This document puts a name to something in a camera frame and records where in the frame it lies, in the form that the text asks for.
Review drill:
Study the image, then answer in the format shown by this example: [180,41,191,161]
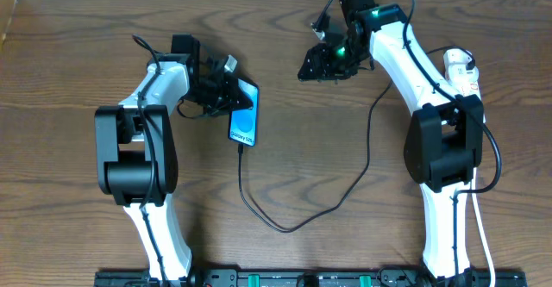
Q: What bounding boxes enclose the blue Galaxy smartphone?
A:
[228,79,259,147]

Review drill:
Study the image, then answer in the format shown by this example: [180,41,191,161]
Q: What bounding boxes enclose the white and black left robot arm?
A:
[94,34,254,286]

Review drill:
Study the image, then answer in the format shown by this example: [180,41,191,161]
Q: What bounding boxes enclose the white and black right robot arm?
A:
[298,0,484,282]

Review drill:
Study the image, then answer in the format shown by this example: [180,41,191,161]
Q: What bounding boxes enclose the white charger plug adapter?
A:
[443,48,480,84]

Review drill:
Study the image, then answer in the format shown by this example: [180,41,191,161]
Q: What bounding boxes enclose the white power strip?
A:
[443,48,481,98]

